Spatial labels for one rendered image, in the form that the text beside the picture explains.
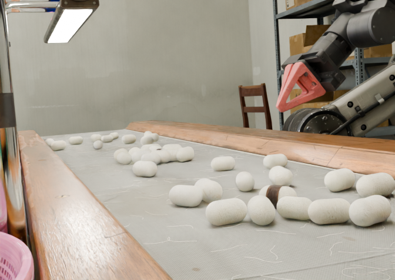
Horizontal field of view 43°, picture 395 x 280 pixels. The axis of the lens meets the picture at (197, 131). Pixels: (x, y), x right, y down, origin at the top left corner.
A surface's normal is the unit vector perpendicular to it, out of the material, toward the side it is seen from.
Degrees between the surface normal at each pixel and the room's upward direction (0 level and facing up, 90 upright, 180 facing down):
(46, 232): 0
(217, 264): 0
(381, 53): 91
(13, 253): 75
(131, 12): 90
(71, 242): 0
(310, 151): 45
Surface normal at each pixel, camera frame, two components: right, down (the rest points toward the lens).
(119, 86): 0.28, 0.05
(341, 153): -0.71, -0.64
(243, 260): -0.07, -0.99
